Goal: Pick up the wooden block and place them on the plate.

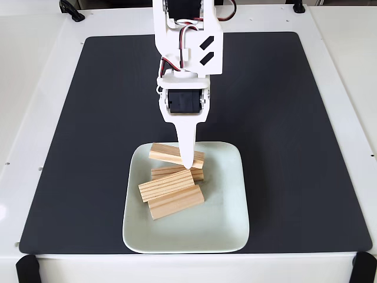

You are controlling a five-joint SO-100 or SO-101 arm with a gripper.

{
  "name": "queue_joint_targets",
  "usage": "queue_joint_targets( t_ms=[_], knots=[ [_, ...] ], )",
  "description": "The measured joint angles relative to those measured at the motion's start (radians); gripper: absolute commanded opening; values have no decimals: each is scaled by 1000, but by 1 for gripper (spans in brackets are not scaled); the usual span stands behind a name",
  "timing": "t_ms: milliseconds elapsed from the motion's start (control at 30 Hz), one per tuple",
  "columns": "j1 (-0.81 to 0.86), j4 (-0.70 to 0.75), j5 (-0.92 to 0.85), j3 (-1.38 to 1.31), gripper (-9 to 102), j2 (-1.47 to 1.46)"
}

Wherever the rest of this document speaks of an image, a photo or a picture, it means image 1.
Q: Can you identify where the grooved wooden block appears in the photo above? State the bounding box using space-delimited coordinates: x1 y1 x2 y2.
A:
138 169 196 203
148 142 206 170

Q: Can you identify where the wooden block with dark grooves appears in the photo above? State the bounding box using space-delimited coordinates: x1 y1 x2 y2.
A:
151 165 205 182

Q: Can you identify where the wooden block with stepped edge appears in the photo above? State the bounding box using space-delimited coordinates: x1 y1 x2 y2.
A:
147 184 206 221

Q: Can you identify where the pale green square plate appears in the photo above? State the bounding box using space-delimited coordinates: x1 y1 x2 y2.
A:
122 141 250 254

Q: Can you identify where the black rubber mat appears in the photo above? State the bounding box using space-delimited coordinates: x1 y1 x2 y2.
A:
18 31 373 255

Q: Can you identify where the red white black cable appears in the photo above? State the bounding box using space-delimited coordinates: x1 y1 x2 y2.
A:
154 0 237 96

